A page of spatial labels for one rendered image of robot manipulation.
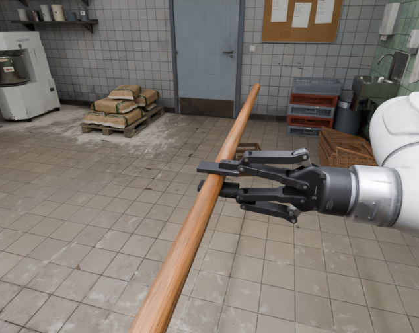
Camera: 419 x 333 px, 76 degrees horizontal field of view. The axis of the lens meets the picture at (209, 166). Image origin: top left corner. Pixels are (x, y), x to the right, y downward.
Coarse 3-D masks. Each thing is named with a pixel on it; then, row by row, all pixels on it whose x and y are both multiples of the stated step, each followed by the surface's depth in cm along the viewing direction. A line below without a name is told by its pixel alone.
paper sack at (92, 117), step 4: (88, 112) 391; (92, 112) 388; (96, 112) 388; (100, 112) 387; (104, 112) 389; (84, 116) 387; (88, 116) 385; (92, 116) 384; (96, 116) 384; (100, 116) 383; (104, 116) 383; (84, 120) 386; (88, 120) 386; (92, 120) 384; (96, 120) 384; (100, 120) 383
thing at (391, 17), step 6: (390, 6) 303; (396, 6) 296; (402, 6) 295; (384, 12) 320; (390, 12) 301; (396, 12) 298; (384, 18) 318; (390, 18) 302; (396, 18) 301; (384, 24) 315; (390, 24) 304; (396, 24) 303; (384, 30) 313; (390, 30) 307; (396, 30) 306; (384, 36) 319
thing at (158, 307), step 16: (256, 96) 99; (240, 112) 77; (240, 128) 65; (224, 144) 56; (208, 176) 44; (224, 176) 46; (208, 192) 40; (192, 208) 37; (208, 208) 37; (192, 224) 33; (176, 240) 31; (192, 240) 31; (176, 256) 29; (192, 256) 30; (160, 272) 27; (176, 272) 27; (160, 288) 25; (176, 288) 26; (144, 304) 24; (160, 304) 24; (176, 304) 26; (144, 320) 22; (160, 320) 23
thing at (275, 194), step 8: (248, 192) 46; (256, 192) 45; (264, 192) 45; (272, 192) 45; (280, 192) 44; (240, 200) 46; (248, 200) 45; (256, 200) 45; (264, 200) 45; (272, 200) 44; (280, 200) 43; (288, 200) 43; (296, 200) 42; (304, 200) 42
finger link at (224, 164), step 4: (248, 152) 43; (220, 160) 45; (224, 160) 45; (228, 160) 45; (232, 160) 45; (240, 160) 44; (220, 164) 44; (224, 164) 44; (228, 164) 44; (232, 164) 44; (236, 164) 43; (240, 164) 43; (244, 164) 43; (224, 168) 44; (228, 168) 44; (232, 168) 44; (236, 168) 44
